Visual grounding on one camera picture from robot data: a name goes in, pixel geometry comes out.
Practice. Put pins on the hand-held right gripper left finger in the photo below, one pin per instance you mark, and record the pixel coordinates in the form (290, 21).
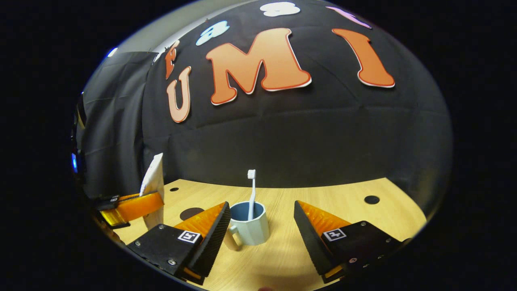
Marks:
(216, 238)

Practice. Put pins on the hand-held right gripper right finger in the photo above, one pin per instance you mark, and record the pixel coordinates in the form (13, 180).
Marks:
(313, 238)

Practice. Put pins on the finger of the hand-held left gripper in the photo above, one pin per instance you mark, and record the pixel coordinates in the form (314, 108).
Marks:
(109, 202)
(137, 208)

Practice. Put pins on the white toothpaste tube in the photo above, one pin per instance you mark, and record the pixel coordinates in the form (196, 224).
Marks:
(153, 178)

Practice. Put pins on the dark brown round coaster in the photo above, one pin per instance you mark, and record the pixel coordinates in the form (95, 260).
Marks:
(190, 213)

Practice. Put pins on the white toothbrush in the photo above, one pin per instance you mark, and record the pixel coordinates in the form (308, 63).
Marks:
(253, 194)

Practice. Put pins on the wooden desktop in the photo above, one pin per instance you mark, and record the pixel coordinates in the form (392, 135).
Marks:
(282, 258)

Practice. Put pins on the dark grey side cloth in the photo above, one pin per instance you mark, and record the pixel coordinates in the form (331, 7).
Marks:
(113, 121)

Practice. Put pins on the black backdrop cloth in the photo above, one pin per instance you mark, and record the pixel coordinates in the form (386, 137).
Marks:
(303, 141)

